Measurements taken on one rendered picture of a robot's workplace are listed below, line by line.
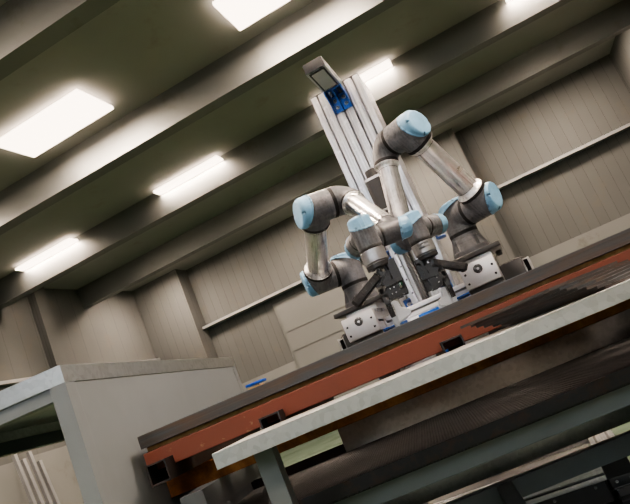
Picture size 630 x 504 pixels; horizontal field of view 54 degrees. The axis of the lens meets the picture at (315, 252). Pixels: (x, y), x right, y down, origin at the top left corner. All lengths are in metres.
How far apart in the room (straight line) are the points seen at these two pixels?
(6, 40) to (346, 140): 3.70
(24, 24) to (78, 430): 4.70
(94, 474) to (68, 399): 0.17
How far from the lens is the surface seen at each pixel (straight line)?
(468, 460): 1.51
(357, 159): 2.86
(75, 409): 1.50
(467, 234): 2.53
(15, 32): 5.91
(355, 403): 1.16
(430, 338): 1.47
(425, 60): 9.28
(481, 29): 9.34
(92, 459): 1.50
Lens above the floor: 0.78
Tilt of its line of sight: 12 degrees up
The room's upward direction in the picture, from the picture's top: 23 degrees counter-clockwise
